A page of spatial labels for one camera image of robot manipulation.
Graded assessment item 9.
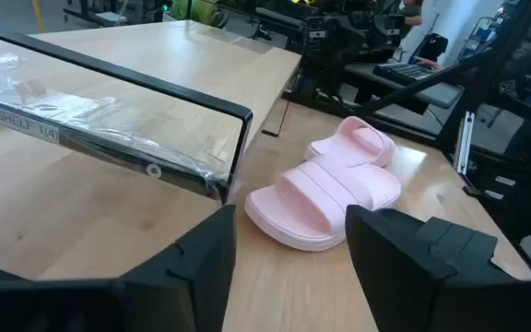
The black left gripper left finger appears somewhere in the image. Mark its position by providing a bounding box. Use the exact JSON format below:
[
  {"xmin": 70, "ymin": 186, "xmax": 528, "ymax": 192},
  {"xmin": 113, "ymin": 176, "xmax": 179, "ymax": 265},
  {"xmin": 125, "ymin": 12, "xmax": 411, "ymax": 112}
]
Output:
[{"xmin": 121, "ymin": 204, "xmax": 238, "ymax": 332}]

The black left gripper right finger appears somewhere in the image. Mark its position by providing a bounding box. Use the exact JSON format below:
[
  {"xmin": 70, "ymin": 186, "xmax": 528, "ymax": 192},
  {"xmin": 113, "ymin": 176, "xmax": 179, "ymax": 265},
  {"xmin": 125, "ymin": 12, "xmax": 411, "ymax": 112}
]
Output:
[{"xmin": 345, "ymin": 205, "xmax": 516, "ymax": 332}]

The pink foam slide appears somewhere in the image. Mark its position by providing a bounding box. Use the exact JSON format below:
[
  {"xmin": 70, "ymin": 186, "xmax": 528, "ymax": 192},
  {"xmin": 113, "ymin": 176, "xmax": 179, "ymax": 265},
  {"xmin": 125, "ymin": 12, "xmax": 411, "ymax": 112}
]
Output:
[
  {"xmin": 302, "ymin": 115, "xmax": 396, "ymax": 168},
  {"xmin": 244, "ymin": 154, "xmax": 403, "ymax": 253}
]

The silver aluminium bar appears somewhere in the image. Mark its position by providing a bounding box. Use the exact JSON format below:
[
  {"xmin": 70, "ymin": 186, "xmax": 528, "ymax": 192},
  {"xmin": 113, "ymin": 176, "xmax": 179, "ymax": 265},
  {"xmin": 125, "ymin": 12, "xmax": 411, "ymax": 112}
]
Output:
[{"xmin": 453, "ymin": 110, "xmax": 477, "ymax": 176}]

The grey desk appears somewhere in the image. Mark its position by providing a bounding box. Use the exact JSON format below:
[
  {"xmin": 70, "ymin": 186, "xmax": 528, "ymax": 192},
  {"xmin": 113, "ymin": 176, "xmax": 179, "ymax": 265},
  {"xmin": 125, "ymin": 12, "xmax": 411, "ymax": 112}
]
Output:
[{"xmin": 342, "ymin": 62, "xmax": 464, "ymax": 111}]

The black keyboard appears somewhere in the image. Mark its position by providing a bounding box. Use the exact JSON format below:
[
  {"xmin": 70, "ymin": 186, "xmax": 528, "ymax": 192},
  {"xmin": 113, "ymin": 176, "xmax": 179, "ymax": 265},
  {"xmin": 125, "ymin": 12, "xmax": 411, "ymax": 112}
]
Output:
[{"xmin": 372, "ymin": 61, "xmax": 438, "ymax": 87}]

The black bag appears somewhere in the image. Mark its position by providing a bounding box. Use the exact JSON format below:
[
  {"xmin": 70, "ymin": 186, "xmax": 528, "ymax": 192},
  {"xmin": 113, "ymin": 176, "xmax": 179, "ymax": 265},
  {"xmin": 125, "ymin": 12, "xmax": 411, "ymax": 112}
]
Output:
[{"xmin": 407, "ymin": 32, "xmax": 450, "ymax": 65}]

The person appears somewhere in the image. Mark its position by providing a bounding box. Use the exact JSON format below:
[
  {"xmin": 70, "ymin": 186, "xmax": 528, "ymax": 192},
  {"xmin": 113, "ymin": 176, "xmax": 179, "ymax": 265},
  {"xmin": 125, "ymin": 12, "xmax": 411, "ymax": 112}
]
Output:
[{"xmin": 401, "ymin": 0, "xmax": 426, "ymax": 28}]

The green plant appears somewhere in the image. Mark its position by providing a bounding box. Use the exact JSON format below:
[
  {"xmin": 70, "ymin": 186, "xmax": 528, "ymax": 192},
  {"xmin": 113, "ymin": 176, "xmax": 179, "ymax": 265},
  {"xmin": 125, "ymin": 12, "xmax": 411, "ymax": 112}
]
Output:
[{"xmin": 167, "ymin": 0, "xmax": 230, "ymax": 29}]

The wooden shelf with black frame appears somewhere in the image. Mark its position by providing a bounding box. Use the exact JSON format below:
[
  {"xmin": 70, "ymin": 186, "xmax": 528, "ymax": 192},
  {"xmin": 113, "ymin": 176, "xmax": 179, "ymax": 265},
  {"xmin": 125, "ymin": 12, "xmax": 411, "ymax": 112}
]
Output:
[{"xmin": 0, "ymin": 18, "xmax": 302, "ymax": 204}]

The black metal rig frame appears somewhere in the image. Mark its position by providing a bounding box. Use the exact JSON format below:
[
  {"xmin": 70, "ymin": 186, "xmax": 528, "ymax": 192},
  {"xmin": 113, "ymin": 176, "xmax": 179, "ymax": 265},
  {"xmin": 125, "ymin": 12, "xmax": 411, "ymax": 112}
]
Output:
[{"xmin": 357, "ymin": 0, "xmax": 531, "ymax": 153}]

